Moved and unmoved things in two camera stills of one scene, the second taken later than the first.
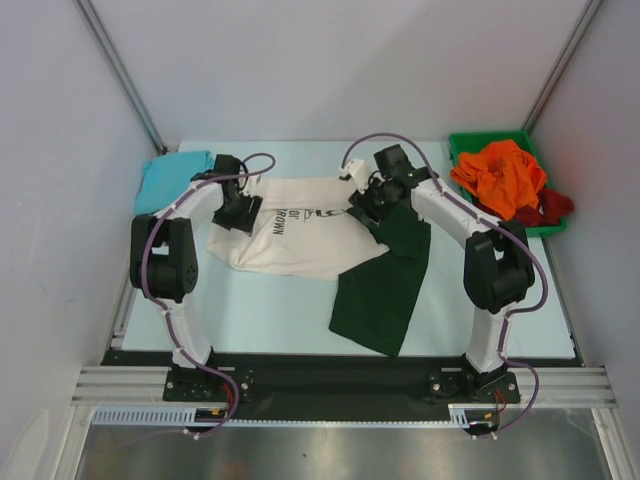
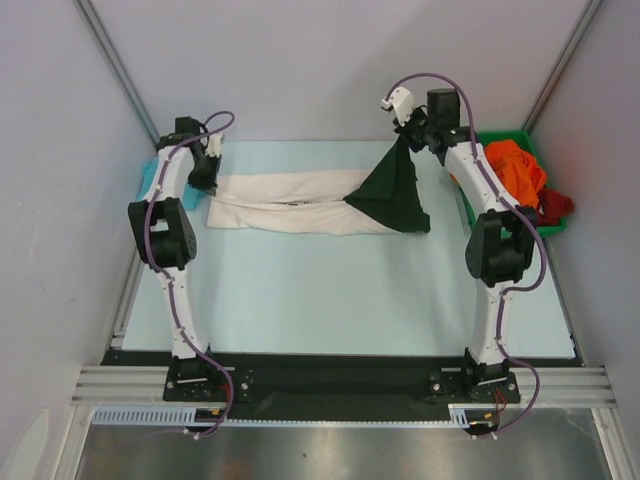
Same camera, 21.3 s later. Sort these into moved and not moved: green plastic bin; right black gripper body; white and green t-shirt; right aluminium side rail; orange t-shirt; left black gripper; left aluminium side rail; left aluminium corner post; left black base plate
Moved: left black gripper; white and green t-shirt; right black gripper body
Not moved: left aluminium corner post; left black base plate; left aluminium side rail; right aluminium side rail; green plastic bin; orange t-shirt
